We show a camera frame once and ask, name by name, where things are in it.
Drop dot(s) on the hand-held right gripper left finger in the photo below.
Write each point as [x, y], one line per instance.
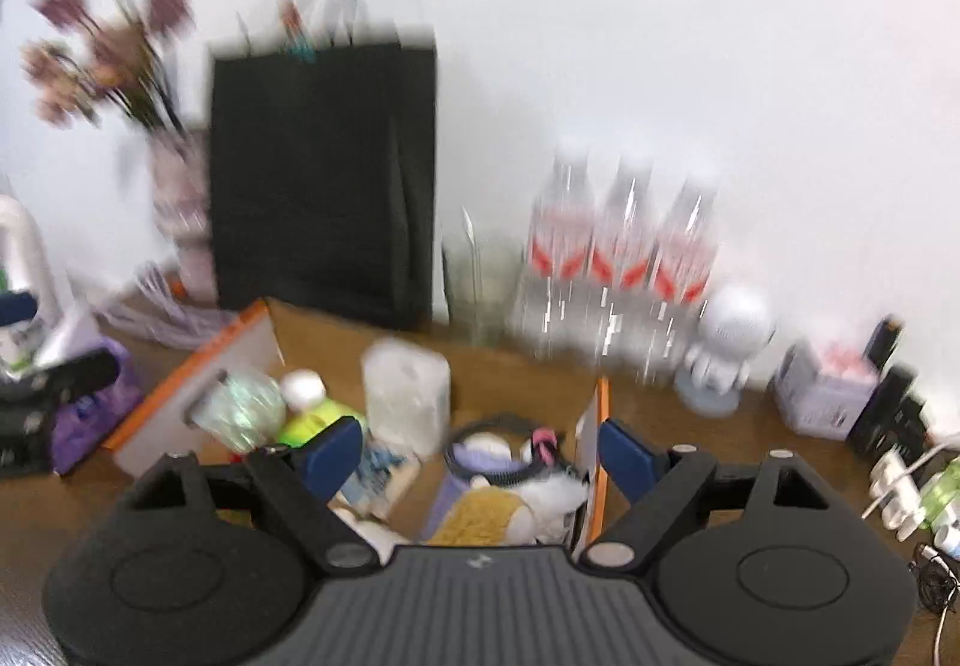
[337, 457]

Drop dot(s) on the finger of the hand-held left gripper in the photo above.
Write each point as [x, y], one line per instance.
[75, 373]
[16, 307]

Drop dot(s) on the dried purple flowers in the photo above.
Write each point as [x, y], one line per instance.
[97, 36]

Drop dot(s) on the green and white bottle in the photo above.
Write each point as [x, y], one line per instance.
[941, 501]

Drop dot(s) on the printed tin box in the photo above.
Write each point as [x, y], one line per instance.
[821, 388]

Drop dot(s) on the white translucent packet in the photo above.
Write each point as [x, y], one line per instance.
[405, 396]

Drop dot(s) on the white round cap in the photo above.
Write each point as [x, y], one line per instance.
[302, 388]

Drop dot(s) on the black bottle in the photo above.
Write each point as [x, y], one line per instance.
[883, 343]

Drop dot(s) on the black box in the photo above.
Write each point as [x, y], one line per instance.
[892, 411]

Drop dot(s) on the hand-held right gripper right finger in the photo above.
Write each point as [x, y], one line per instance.
[626, 457]

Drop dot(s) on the black hoop band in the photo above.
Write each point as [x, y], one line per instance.
[457, 456]

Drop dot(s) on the green tissue pack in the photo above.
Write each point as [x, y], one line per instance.
[319, 422]

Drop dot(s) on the black paper bag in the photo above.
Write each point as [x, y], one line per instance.
[322, 186]

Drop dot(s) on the blue printed packet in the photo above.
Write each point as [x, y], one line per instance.
[375, 475]

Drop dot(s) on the clear water bottle red label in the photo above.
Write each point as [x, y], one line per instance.
[682, 276]
[559, 246]
[626, 261]

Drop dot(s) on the orange-edged cardboard box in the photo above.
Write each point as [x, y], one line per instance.
[247, 343]

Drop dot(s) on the crumpled clear plastic wrapper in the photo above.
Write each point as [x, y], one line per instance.
[236, 411]

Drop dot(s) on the white robot figure speaker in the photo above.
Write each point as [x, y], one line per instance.
[731, 336]

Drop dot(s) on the clear glass stirring straw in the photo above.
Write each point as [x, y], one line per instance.
[470, 253]

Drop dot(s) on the purple packet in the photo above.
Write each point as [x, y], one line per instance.
[94, 422]

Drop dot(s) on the white and yellow plush toy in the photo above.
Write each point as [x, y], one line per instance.
[510, 508]

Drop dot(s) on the clear glass cup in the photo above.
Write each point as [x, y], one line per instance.
[484, 302]

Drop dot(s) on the white power strip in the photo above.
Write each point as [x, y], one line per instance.
[896, 490]

